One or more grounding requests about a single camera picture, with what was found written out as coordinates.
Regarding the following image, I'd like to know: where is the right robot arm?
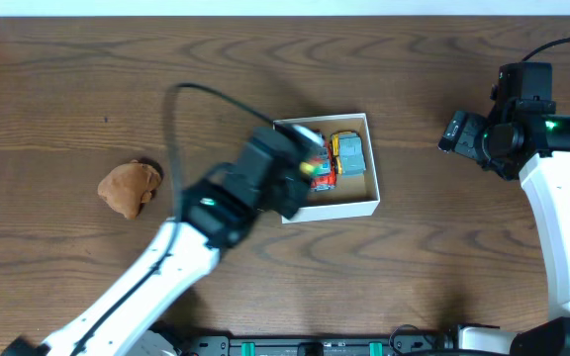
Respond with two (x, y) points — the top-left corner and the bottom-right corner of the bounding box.
(438, 61), (570, 355)

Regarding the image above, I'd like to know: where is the red toy fire truck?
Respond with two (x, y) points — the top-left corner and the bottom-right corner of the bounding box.
(311, 131), (336, 192)

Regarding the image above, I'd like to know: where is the white cardboard box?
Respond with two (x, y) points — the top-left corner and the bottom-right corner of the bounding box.
(278, 113), (380, 223)

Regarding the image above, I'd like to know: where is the yellow grey toy dump truck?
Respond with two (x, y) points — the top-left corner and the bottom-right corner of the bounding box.
(331, 131), (366, 176)

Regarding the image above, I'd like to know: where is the brown plush toy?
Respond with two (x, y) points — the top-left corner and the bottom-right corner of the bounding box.
(97, 160), (162, 220)

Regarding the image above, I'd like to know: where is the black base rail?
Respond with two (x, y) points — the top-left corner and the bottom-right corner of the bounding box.
(165, 323), (514, 356)

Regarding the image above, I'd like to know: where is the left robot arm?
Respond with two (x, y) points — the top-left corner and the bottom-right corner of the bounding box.
(3, 125), (324, 355)

